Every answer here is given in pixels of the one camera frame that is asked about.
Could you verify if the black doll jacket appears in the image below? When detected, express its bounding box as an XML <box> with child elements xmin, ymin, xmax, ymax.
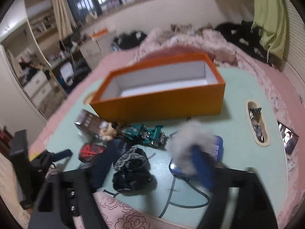
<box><xmin>89</xmin><ymin>136</ymin><xmax>153</xmax><ymax>193</ymax></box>

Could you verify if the grey fluffy pompom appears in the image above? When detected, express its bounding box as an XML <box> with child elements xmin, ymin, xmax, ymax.
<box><xmin>165</xmin><ymin>120</ymin><xmax>216</xmax><ymax>176</ymax></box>

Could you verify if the red black pouch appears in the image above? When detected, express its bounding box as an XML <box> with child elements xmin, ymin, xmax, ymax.
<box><xmin>78</xmin><ymin>143</ymin><xmax>106</xmax><ymax>163</ymax></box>

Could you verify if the brown printed box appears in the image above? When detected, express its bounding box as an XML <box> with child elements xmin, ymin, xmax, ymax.
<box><xmin>75</xmin><ymin>109</ymin><xmax>109</xmax><ymax>139</ymax></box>

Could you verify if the blue tin box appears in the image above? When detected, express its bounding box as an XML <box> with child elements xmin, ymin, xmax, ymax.
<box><xmin>169</xmin><ymin>135</ymin><xmax>223</xmax><ymax>179</ymax></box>

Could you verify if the small doll figure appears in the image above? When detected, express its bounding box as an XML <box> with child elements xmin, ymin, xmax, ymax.
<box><xmin>99</xmin><ymin>121</ymin><xmax>118</xmax><ymax>141</ymax></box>

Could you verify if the teal toy car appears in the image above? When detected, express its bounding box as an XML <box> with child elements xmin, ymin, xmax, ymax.
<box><xmin>123</xmin><ymin>124</ymin><xmax>166</xmax><ymax>148</ymax></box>

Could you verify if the orange cardboard box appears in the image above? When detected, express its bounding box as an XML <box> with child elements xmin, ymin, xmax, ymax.
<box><xmin>90</xmin><ymin>52</ymin><xmax>226</xmax><ymax>123</ymax></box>

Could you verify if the white drawer cabinet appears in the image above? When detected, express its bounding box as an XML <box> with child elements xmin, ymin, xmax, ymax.
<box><xmin>79</xmin><ymin>31</ymin><xmax>117</xmax><ymax>69</ymax></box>

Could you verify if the black clothes pile left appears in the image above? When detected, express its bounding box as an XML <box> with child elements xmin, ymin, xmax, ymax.
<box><xmin>111</xmin><ymin>31</ymin><xmax>147</xmax><ymax>51</ymax></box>

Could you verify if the black clothes pile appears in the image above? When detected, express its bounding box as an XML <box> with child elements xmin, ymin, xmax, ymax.
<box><xmin>111</xmin><ymin>31</ymin><xmax>147</xmax><ymax>51</ymax></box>
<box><xmin>214</xmin><ymin>21</ymin><xmax>272</xmax><ymax>66</ymax></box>

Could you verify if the pink blanket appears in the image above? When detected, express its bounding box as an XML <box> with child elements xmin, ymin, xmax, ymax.
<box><xmin>133</xmin><ymin>28</ymin><xmax>238</xmax><ymax>66</ymax></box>

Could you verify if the black clothes pile right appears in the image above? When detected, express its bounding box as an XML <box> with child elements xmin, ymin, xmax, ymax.
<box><xmin>214</xmin><ymin>21</ymin><xmax>272</xmax><ymax>66</ymax></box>

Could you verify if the green hanging cloth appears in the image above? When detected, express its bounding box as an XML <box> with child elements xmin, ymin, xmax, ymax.
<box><xmin>253</xmin><ymin>0</ymin><xmax>287</xmax><ymax>59</ymax></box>

